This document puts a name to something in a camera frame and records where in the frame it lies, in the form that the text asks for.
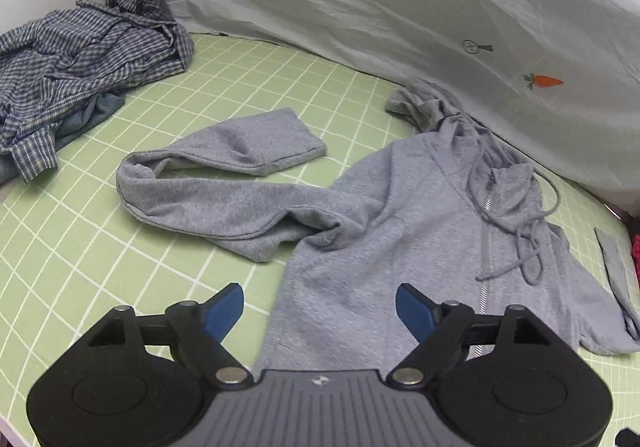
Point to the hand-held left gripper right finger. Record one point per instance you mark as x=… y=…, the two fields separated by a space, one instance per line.
x=414 y=312

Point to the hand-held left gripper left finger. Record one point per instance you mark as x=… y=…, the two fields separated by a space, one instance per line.
x=225 y=312

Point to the grey zip hoodie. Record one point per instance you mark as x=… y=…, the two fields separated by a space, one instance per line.
x=390 y=227

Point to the green grid bed sheet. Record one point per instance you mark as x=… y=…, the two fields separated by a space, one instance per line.
x=150 y=267

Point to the pink cloth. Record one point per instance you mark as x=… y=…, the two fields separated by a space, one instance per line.
x=636 y=252

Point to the blue plaid shirt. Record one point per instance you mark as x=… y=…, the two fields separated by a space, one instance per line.
x=75 y=57

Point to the grey carrot print sheet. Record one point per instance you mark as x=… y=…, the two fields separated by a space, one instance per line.
x=350 y=2

